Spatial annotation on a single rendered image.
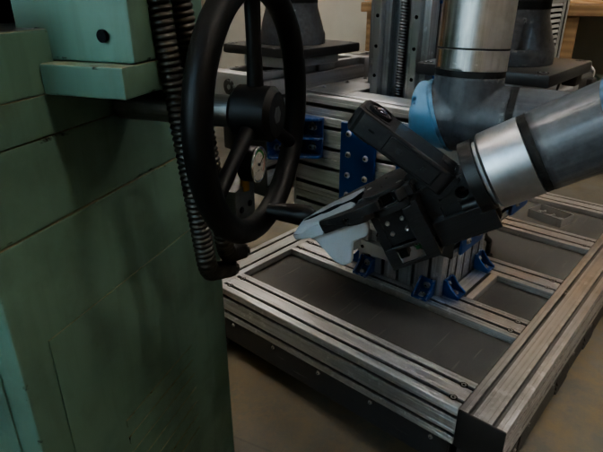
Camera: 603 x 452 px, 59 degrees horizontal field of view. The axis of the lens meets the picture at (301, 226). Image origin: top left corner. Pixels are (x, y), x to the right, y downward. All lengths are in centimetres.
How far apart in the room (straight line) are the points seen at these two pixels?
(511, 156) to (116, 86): 36
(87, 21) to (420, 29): 73
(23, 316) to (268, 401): 87
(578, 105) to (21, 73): 49
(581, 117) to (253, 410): 106
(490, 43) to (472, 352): 79
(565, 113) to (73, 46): 45
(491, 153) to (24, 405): 53
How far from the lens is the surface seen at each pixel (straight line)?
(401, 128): 53
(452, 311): 133
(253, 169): 89
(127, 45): 54
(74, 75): 56
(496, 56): 60
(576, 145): 49
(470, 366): 120
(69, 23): 58
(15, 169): 57
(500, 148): 50
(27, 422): 68
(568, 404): 152
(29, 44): 58
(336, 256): 57
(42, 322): 63
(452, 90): 60
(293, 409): 136
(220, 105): 60
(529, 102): 60
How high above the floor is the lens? 94
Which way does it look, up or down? 25 degrees down
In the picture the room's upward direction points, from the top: straight up
